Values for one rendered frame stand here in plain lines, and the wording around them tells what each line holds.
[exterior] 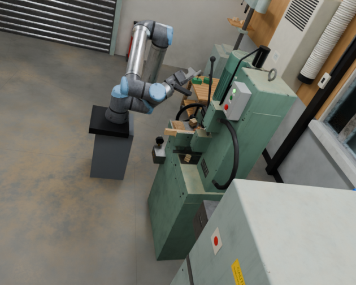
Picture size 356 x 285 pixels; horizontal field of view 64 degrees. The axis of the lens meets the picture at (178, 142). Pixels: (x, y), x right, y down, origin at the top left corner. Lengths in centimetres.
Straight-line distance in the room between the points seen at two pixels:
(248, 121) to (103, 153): 143
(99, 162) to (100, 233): 60
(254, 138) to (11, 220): 181
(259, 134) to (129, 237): 136
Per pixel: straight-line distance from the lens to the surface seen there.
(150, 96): 149
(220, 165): 159
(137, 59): 163
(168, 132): 185
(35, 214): 248
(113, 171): 264
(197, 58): 502
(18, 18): 492
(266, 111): 143
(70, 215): 246
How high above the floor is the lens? 202
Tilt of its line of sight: 38 degrees down
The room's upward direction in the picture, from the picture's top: 20 degrees clockwise
